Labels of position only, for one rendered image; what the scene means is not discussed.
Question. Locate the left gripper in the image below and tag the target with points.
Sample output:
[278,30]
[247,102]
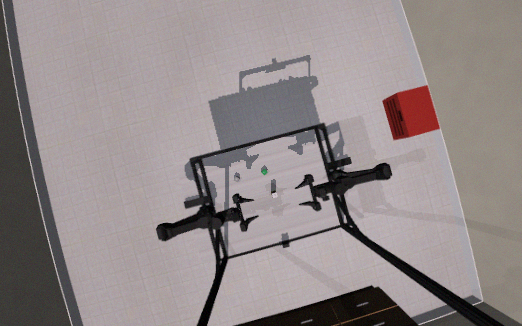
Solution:
[238,200]

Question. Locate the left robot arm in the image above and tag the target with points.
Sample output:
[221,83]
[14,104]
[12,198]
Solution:
[164,232]

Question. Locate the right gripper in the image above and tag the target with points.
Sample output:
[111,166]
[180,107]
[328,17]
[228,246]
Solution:
[309,179]

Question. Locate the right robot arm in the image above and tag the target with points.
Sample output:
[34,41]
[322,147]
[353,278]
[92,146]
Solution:
[353,178]

